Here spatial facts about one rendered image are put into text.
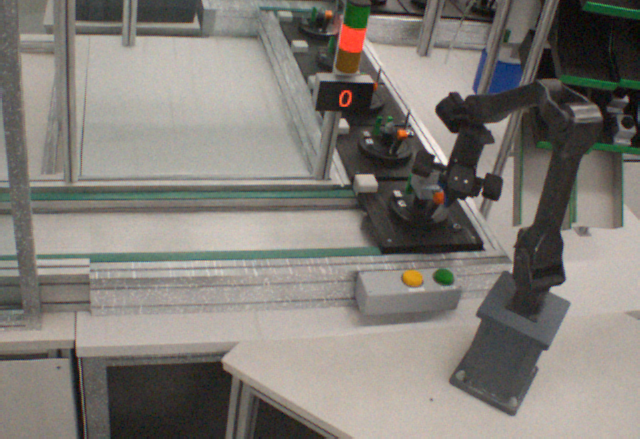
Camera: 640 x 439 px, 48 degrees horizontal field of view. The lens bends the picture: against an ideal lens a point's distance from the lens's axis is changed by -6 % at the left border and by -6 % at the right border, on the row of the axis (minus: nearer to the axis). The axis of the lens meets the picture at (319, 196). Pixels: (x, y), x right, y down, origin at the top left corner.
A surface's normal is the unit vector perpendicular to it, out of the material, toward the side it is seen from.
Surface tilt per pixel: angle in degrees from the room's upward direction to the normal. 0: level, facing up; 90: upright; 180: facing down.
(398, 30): 90
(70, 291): 90
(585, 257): 0
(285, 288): 90
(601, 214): 45
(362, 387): 0
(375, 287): 0
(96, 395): 90
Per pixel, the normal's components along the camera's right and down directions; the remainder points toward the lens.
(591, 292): 0.15, -0.81
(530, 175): 0.15, -0.16
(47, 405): 0.22, 0.58
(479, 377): -0.52, 0.42
